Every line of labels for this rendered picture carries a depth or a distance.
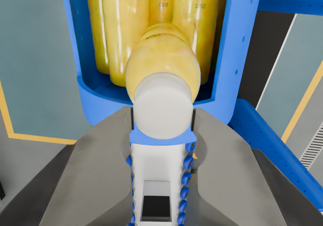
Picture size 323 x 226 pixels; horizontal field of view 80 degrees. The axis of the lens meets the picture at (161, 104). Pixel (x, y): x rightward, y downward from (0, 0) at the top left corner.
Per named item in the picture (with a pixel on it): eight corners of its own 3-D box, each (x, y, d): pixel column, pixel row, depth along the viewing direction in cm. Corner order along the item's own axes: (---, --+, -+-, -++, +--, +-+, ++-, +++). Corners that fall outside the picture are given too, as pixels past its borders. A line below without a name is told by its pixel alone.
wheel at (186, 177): (180, 185, 68) (185, 188, 67) (180, 176, 66) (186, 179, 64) (187, 177, 71) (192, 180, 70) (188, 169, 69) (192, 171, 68)
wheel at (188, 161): (181, 169, 64) (187, 173, 63) (182, 159, 62) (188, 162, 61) (189, 162, 67) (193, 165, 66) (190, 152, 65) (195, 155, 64)
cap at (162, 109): (194, 119, 14) (198, 133, 13) (144, 129, 15) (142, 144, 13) (184, 69, 13) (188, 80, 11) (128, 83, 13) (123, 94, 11)
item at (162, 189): (143, 184, 74) (140, 226, 61) (143, 177, 73) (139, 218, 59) (170, 185, 74) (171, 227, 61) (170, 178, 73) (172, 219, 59)
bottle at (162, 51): (189, 62, 31) (218, 133, 15) (146, 72, 32) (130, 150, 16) (180, 15, 28) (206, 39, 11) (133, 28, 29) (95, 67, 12)
